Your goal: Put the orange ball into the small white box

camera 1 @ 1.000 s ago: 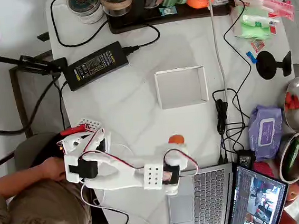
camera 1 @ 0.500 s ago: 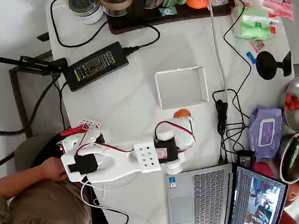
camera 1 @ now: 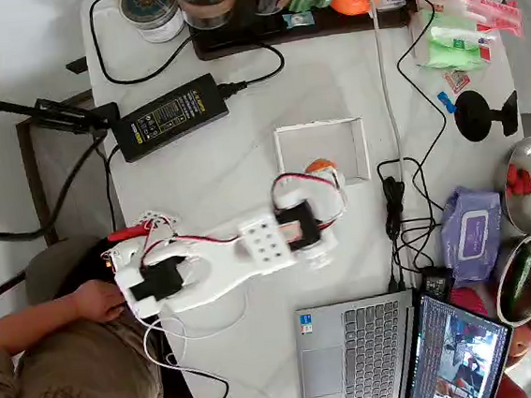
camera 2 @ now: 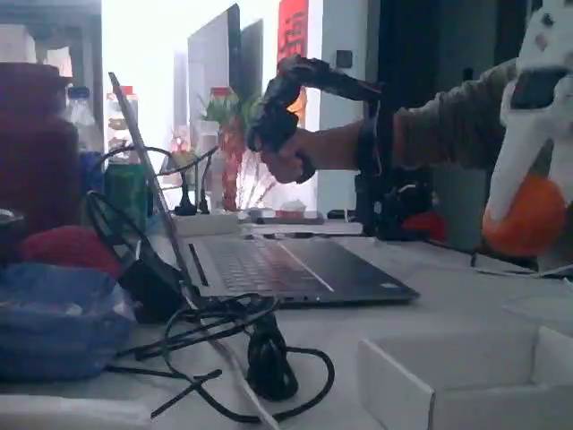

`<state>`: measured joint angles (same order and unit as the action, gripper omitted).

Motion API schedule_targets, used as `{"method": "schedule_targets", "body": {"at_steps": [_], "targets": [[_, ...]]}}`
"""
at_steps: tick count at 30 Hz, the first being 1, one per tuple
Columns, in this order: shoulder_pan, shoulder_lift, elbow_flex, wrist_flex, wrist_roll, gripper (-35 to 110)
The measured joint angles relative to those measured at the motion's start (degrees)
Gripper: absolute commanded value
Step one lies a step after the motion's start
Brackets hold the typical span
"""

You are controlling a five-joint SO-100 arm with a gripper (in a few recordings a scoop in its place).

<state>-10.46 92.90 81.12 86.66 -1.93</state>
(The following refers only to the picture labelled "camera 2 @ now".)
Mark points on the green plant red vase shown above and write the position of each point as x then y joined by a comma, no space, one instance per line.
230,157

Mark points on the person's right hand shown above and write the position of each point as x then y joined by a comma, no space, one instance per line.
291,157

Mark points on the jar with red lid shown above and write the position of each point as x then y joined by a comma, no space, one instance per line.
115,121

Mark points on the orange fruit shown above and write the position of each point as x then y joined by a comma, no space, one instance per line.
532,215

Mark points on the white cardboard box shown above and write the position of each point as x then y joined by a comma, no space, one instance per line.
394,385

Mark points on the dark red container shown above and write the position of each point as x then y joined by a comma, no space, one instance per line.
36,157

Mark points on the small black wall switch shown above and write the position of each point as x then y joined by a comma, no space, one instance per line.
468,76

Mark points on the red blossom twigs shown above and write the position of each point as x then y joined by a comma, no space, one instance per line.
257,188

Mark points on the person's right forearm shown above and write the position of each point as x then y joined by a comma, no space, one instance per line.
447,130

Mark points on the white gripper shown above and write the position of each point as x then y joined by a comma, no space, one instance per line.
515,167

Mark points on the small black power adapter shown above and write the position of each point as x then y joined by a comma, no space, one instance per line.
152,286

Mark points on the red mesh bag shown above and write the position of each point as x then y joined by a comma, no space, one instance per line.
67,248

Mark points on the wet wipes plastic pack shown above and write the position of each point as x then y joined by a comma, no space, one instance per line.
58,322

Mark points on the clear bottle blue cap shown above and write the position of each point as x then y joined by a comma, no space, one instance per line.
82,121

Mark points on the grey open laptop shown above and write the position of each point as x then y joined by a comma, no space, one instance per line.
268,269

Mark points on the black leader arm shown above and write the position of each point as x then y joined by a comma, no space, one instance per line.
322,76

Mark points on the green can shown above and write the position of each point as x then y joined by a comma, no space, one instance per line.
125,197

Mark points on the white power strip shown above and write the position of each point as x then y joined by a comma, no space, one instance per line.
206,226

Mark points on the red orange wall poster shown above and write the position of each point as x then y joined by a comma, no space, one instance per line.
291,27

